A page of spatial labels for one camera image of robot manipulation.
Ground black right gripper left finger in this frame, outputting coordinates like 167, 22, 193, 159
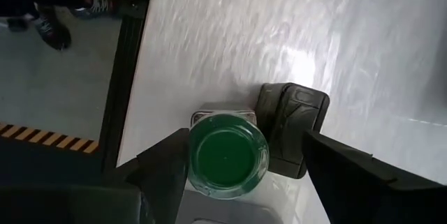
0, 128, 191, 224

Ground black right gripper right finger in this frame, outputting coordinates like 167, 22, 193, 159
302, 129, 447, 224

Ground green-lid glass spice jar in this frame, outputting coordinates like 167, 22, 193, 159
187, 101, 270, 200

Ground black hazard stripe mat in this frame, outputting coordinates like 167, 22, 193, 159
0, 121, 103, 186

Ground person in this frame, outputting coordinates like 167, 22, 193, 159
0, 0, 122, 51

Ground black table frame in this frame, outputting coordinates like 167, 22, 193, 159
99, 0, 156, 185

